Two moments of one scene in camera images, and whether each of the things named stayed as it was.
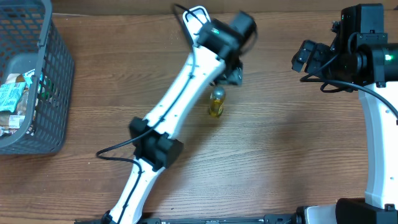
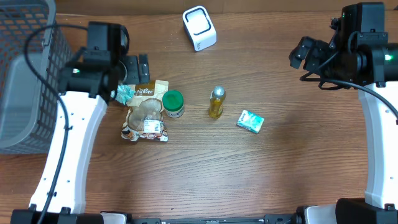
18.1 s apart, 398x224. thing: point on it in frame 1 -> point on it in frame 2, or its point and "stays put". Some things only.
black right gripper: (311, 57) stays put
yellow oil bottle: (217, 101) stays put
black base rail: (270, 219) stays put
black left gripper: (236, 76) -> (132, 63)
